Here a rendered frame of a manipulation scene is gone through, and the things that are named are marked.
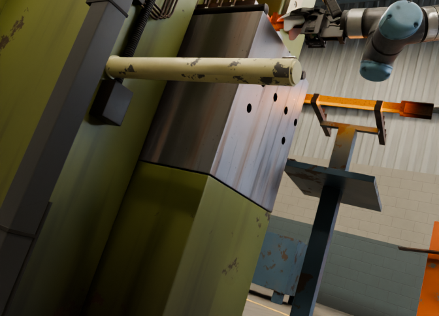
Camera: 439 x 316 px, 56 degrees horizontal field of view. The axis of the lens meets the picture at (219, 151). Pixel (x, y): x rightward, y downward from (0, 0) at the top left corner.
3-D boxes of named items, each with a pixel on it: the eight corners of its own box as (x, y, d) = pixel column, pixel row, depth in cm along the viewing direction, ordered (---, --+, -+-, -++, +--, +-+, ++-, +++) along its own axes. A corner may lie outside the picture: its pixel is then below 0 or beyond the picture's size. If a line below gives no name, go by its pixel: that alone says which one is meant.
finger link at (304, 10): (287, 12, 115) (318, 11, 111) (289, 8, 116) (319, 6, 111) (292, 22, 119) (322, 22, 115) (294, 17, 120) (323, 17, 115)
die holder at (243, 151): (272, 213, 125) (309, 83, 135) (209, 173, 95) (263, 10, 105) (140, 181, 156) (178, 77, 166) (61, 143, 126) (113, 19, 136)
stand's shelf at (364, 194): (381, 211, 155) (382, 207, 155) (373, 182, 121) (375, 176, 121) (304, 194, 169) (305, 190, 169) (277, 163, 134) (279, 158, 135)
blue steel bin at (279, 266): (300, 307, 508) (315, 250, 525) (281, 305, 440) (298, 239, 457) (216, 277, 567) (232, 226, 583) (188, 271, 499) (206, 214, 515)
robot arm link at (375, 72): (365, 58, 95) (375, 17, 97) (353, 79, 105) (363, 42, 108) (400, 66, 93) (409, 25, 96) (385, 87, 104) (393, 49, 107)
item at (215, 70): (298, 94, 69) (306, 66, 70) (287, 78, 65) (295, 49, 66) (117, 83, 93) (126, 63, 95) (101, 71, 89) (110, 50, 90)
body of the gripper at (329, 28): (297, 32, 113) (340, 31, 106) (305, 6, 115) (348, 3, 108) (306, 48, 119) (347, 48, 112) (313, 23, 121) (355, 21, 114)
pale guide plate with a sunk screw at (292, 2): (292, 34, 161) (303, -2, 165) (284, 20, 154) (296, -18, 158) (287, 34, 162) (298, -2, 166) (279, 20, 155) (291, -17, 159)
